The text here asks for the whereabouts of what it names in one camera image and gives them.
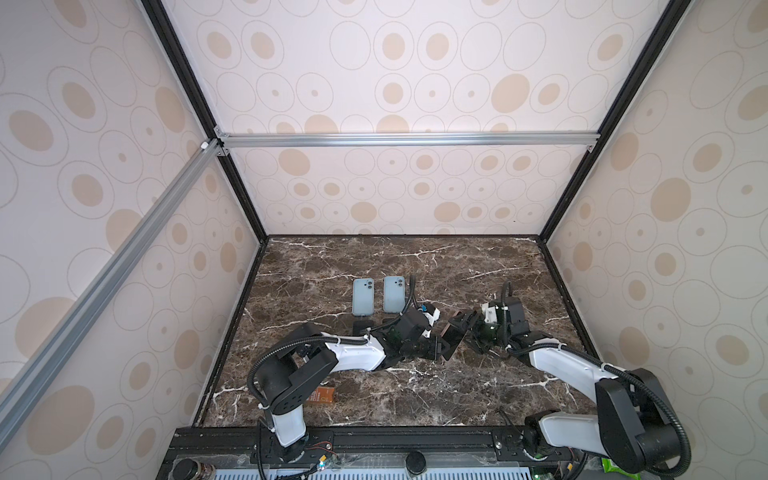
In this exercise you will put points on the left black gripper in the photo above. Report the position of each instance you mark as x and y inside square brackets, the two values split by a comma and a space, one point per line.
[431, 348]

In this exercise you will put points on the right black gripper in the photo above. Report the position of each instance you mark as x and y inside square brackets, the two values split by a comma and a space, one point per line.
[475, 329]

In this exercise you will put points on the light blue phone case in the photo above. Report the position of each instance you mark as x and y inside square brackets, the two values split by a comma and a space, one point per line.
[363, 297]

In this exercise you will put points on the black smartphone from case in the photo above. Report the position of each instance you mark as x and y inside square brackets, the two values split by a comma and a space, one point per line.
[362, 327]

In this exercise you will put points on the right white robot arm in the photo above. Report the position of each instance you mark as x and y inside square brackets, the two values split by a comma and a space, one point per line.
[634, 426]

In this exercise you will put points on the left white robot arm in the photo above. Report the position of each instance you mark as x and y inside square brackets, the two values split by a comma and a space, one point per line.
[284, 378]

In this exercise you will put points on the small orange brown bottle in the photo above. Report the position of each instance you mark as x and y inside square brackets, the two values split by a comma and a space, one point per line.
[323, 395]

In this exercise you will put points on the black round knob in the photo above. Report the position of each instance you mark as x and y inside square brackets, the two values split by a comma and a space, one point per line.
[415, 463]

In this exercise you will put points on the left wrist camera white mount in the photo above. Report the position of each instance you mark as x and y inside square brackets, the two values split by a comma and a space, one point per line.
[432, 315]

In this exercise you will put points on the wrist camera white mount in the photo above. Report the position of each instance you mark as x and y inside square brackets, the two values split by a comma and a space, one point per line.
[489, 311]
[432, 315]

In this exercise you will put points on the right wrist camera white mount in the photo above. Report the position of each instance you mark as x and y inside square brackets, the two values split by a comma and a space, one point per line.
[489, 311]

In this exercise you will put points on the silver aluminium rail back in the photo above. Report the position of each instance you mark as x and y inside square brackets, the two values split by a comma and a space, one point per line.
[427, 139]

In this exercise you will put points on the silver aluminium rail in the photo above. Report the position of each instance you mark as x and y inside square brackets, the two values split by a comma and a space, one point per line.
[39, 372]
[427, 139]

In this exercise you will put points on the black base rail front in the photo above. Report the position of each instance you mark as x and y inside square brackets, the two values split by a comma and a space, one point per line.
[455, 452]

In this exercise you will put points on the black corner frame post left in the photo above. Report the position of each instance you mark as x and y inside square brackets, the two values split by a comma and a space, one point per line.
[163, 28]

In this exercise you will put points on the black corner frame post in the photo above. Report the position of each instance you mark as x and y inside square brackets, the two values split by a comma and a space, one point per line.
[650, 53]
[163, 28]

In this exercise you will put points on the black corner frame post right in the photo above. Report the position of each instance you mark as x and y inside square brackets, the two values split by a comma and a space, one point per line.
[650, 53]

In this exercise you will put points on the silver aluminium rail left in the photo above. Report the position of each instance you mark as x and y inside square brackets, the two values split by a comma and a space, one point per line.
[39, 372]

